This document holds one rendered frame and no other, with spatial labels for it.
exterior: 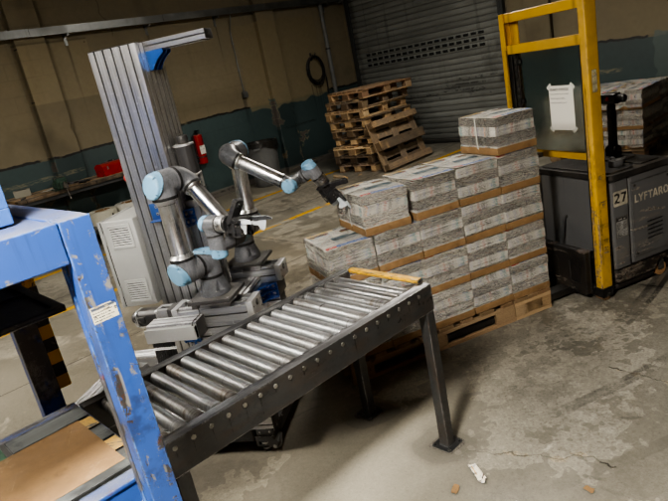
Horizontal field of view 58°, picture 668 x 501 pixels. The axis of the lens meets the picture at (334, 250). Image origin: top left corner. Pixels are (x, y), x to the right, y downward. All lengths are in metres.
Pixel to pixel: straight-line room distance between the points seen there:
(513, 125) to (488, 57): 6.94
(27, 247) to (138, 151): 1.73
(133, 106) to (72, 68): 6.55
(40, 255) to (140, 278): 1.84
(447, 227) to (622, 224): 1.21
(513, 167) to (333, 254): 1.23
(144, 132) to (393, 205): 1.34
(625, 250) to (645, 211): 0.28
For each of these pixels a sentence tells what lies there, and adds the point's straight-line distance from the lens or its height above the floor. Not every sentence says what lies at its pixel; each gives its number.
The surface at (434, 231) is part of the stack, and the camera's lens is 3.51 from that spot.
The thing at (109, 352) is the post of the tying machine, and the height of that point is 1.22.
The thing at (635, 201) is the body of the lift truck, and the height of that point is 0.57.
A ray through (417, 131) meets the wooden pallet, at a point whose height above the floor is 0.44.
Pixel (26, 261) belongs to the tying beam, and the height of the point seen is 1.49.
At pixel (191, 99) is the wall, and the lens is 10.35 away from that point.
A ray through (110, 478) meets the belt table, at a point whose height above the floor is 0.80.
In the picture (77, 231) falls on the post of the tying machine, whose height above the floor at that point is 1.52.
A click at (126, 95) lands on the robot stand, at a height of 1.80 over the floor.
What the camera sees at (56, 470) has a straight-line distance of 2.04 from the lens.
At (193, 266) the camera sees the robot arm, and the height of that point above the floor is 1.01.
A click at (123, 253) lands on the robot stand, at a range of 3.26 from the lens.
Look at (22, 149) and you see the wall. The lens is 9.28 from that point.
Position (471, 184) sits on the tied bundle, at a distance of 3.60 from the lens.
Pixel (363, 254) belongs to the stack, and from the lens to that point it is 3.30.
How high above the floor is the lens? 1.76
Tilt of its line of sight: 17 degrees down
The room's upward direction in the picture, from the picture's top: 12 degrees counter-clockwise
